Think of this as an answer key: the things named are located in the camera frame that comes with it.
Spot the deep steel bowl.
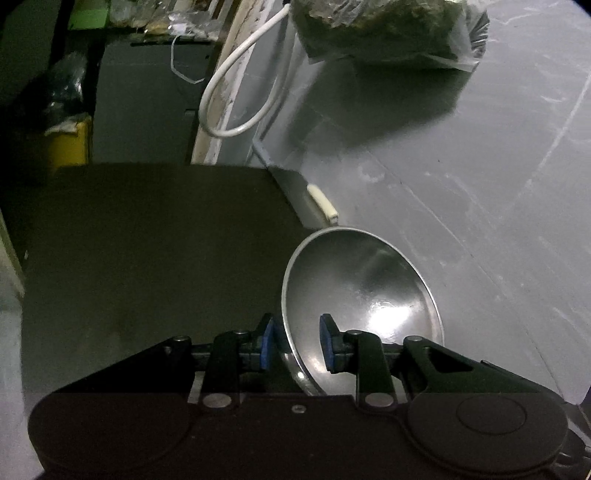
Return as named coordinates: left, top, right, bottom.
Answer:
left=280, top=227, right=444, bottom=396

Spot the yellow container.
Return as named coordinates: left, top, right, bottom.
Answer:
left=44, top=114, right=92, bottom=174

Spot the dark cabinet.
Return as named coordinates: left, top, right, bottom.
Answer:
left=91, top=40, right=214, bottom=165

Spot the black plastic bag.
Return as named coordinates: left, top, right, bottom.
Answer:
left=48, top=52, right=87, bottom=116

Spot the plastic bag of greens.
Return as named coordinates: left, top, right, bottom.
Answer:
left=290, top=1, right=491, bottom=72

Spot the green box on cabinet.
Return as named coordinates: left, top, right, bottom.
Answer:
left=68, top=0, right=109, bottom=30

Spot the cleaver with cream handle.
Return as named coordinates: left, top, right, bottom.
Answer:
left=252, top=138, right=339, bottom=230

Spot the white hose loop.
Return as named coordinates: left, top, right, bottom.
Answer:
left=197, top=3, right=297, bottom=139

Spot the thin white cable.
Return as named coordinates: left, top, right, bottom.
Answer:
left=169, top=34, right=206, bottom=86

